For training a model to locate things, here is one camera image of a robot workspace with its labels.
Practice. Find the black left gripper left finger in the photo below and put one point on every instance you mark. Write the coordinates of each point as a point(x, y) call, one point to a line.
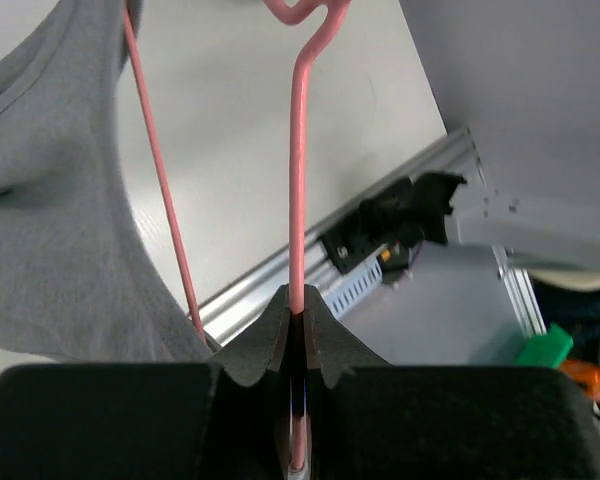
point(261, 346)

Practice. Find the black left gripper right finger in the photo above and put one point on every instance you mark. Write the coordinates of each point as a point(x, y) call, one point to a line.
point(331, 349)

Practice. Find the grey tank top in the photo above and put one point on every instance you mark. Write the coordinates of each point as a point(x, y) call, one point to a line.
point(76, 282)

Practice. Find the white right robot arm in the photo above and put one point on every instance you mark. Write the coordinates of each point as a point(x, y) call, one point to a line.
point(447, 208)

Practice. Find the green block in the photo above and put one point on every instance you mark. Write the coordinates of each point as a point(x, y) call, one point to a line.
point(548, 350)

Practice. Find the orange object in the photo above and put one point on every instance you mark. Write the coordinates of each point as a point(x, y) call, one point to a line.
point(585, 374)

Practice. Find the white slotted cable duct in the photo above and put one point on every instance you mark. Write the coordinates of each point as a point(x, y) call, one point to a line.
point(351, 289)

